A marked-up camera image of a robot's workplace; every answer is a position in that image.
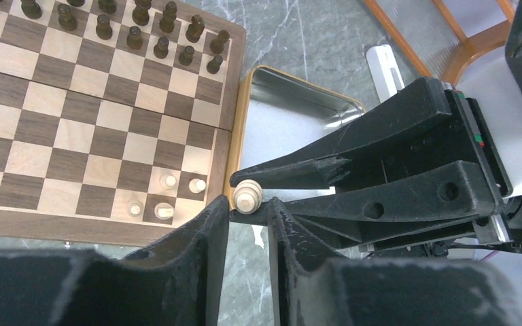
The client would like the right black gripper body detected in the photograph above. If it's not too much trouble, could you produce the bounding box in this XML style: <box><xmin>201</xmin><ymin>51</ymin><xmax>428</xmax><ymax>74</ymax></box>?
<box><xmin>346</xmin><ymin>76</ymin><xmax>514</xmax><ymax>253</ymax></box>

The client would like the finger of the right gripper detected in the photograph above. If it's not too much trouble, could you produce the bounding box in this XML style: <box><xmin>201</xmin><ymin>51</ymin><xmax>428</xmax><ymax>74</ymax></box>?
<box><xmin>229</xmin><ymin>156</ymin><xmax>351</xmax><ymax>189</ymax></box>
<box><xmin>231</xmin><ymin>160</ymin><xmax>498</xmax><ymax>250</ymax></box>

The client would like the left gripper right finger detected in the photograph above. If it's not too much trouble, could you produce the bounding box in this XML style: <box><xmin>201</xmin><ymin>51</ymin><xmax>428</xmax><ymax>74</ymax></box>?
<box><xmin>267</xmin><ymin>198</ymin><xmax>522</xmax><ymax>325</ymax></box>

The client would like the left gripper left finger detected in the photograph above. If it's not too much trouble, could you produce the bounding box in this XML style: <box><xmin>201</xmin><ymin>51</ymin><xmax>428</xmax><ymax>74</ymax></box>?
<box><xmin>0</xmin><ymin>195</ymin><xmax>229</xmax><ymax>325</ymax></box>

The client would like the white chess piece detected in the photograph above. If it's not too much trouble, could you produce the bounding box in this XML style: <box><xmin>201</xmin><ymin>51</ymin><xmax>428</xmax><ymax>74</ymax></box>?
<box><xmin>126</xmin><ymin>200</ymin><xmax>145</xmax><ymax>218</ymax></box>
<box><xmin>233</xmin><ymin>179</ymin><xmax>262</xmax><ymax>215</ymax></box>
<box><xmin>188</xmin><ymin>178</ymin><xmax>207</xmax><ymax>194</ymax></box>
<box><xmin>154</xmin><ymin>202</ymin><xmax>175</xmax><ymax>220</ymax></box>

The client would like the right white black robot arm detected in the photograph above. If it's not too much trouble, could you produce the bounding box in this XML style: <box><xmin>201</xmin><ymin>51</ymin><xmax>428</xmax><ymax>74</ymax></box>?
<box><xmin>230</xmin><ymin>1</ymin><xmax>522</xmax><ymax>256</ymax></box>

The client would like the dark chess piece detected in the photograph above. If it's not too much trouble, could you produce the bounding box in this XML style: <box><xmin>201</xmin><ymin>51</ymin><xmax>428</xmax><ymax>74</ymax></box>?
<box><xmin>132</xmin><ymin>0</ymin><xmax>152</xmax><ymax>26</ymax></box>
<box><xmin>178</xmin><ymin>46</ymin><xmax>195</xmax><ymax>67</ymax></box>
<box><xmin>153</xmin><ymin>36</ymin><xmax>169</xmax><ymax>59</ymax></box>
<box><xmin>209</xmin><ymin>29</ymin><xmax>230</xmax><ymax>54</ymax></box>
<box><xmin>159</xmin><ymin>1</ymin><xmax>177</xmax><ymax>33</ymax></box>
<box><xmin>206</xmin><ymin>55</ymin><xmax>224</xmax><ymax>75</ymax></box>
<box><xmin>186</xmin><ymin>14</ymin><xmax>205</xmax><ymax>43</ymax></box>
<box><xmin>126</xmin><ymin>26</ymin><xmax>143</xmax><ymax>50</ymax></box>

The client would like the wooden chess board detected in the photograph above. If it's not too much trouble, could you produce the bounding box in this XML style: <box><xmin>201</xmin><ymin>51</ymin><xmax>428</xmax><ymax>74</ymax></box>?
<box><xmin>0</xmin><ymin>1</ymin><xmax>246</xmax><ymax>246</ymax></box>

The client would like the white plastic clip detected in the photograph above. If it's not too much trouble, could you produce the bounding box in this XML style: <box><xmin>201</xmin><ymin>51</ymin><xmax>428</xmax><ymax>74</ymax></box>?
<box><xmin>366</xmin><ymin>44</ymin><xmax>404</xmax><ymax>103</ymax></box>

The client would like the gold-rimmed metal tin tray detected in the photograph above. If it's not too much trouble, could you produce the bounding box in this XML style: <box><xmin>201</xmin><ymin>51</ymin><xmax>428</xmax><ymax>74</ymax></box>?
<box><xmin>224</xmin><ymin>66</ymin><xmax>365</xmax><ymax>216</ymax></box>

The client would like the orange wooden rack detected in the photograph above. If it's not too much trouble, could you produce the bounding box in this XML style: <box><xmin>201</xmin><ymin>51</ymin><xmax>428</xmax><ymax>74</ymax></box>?
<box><xmin>364</xmin><ymin>1</ymin><xmax>517</xmax><ymax>84</ymax></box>

